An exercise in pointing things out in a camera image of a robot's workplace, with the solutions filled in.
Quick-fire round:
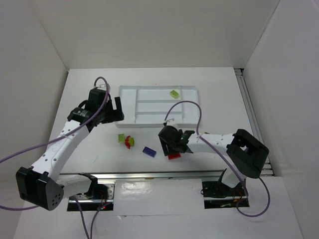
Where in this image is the red sloped lego brick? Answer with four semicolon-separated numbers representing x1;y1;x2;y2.
167;153;181;160

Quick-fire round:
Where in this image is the blue lego brick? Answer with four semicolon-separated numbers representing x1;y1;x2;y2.
143;147;157;158

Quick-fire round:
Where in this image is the green lego brick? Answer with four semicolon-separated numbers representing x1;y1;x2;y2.
169;90;179;99
118;133;126;143

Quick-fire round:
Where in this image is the small green lego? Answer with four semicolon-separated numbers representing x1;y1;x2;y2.
128;137;135;146

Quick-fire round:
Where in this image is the red curved lego piece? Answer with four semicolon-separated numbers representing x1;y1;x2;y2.
125;135;131;149

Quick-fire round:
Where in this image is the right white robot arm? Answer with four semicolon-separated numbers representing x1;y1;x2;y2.
159;125;269;188

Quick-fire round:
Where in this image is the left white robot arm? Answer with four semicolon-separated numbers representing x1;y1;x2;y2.
15;88;124;211

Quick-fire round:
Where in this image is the white divided sorting tray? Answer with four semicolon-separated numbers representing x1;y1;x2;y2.
116;85;199;128

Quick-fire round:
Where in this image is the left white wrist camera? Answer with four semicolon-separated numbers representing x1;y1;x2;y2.
94;84;111;94

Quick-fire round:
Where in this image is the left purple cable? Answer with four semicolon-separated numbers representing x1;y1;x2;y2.
0;76;112;239

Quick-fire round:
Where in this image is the aluminium front rail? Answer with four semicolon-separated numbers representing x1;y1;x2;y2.
61;170;226;180

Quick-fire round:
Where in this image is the aluminium rail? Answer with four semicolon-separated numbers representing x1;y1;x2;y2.
61;170;226;180
234;68;275;177

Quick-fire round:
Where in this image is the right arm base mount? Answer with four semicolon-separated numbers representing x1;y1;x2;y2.
200;181;250;209

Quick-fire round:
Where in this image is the aluminium right side rail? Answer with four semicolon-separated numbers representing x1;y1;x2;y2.
234;68;275;177

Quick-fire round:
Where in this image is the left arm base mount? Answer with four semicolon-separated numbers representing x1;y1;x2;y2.
67;181;115;212

